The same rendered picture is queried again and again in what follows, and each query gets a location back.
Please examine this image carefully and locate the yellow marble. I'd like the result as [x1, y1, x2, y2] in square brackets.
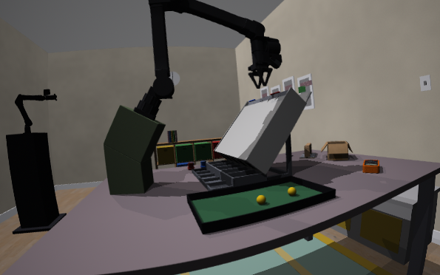
[288, 187, 297, 196]
[257, 195, 266, 205]

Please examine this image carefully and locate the orange digital multimeter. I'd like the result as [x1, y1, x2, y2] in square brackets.
[362, 160, 379, 173]

